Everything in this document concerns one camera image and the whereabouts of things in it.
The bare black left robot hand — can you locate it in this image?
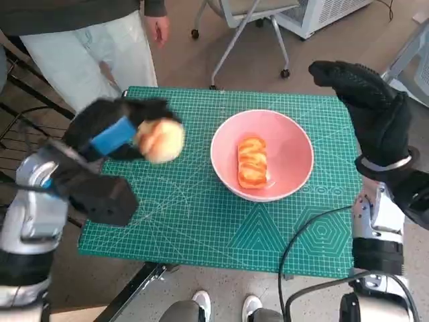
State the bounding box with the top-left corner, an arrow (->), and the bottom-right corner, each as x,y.
63,97 -> 184,162

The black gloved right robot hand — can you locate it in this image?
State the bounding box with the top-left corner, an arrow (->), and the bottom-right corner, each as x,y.
308,60 -> 412,172

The round toy bread bun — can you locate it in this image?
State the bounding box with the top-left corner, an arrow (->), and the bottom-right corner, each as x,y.
133,117 -> 186,164

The pink bowl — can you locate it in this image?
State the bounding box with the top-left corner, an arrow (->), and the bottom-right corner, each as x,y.
210,109 -> 315,202

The long toy bread loaf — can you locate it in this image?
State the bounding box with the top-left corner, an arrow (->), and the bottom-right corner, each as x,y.
237,133 -> 271,189

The person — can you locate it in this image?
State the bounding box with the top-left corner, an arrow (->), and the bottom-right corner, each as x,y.
0,0 -> 170,115

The white metal cart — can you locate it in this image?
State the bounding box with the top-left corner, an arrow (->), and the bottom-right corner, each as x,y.
381,19 -> 429,108

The person's hand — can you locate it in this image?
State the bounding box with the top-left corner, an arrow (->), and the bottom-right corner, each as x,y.
145,15 -> 170,46

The white grilled appliance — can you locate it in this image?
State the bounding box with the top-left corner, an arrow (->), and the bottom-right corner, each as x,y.
278,0 -> 375,40

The green cutting mat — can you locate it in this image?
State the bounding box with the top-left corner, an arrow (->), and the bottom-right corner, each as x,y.
77,85 -> 365,279

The grey office chair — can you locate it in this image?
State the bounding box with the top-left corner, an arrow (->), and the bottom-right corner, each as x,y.
190,0 -> 304,90

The person's foot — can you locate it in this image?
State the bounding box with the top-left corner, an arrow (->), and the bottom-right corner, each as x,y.
241,293 -> 263,321
192,290 -> 211,322

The person's leg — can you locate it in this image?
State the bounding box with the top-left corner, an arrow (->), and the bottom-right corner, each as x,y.
159,299 -> 204,322
251,307 -> 286,322

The black wire rack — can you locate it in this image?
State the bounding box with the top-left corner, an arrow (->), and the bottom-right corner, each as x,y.
0,35 -> 88,229

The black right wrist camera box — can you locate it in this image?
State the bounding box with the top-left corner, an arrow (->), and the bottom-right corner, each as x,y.
390,169 -> 429,231

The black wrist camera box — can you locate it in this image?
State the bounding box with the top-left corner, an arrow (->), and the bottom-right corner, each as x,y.
390,169 -> 429,231
50,142 -> 140,227

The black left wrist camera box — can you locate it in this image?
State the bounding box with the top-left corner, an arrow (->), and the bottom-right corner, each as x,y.
50,142 -> 140,227

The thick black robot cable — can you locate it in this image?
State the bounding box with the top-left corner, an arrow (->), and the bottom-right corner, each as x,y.
284,273 -> 420,322

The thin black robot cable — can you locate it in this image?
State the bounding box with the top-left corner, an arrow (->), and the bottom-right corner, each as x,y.
278,205 -> 353,322

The black metal table frame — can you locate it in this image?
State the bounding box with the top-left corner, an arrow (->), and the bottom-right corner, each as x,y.
93,263 -> 180,322

